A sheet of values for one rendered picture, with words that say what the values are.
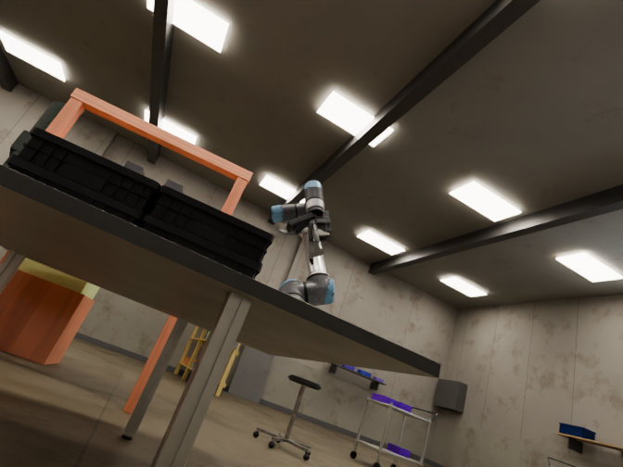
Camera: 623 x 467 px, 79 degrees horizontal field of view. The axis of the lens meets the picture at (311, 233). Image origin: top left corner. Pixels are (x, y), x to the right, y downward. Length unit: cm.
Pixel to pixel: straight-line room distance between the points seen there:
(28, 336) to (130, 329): 615
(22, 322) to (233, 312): 342
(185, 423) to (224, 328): 22
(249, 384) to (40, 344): 685
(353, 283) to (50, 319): 917
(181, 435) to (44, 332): 331
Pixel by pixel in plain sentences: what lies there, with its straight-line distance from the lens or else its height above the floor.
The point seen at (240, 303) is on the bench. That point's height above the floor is 64.
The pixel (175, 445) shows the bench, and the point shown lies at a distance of 99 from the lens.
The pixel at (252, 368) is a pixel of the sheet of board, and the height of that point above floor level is 73.
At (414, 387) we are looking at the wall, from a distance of 1310.
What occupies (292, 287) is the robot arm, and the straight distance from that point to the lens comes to 175.
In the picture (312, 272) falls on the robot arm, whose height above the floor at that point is 102.
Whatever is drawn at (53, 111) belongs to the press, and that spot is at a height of 242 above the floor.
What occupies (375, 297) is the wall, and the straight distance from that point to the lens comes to 1233.
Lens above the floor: 49
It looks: 22 degrees up
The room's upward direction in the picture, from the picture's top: 21 degrees clockwise
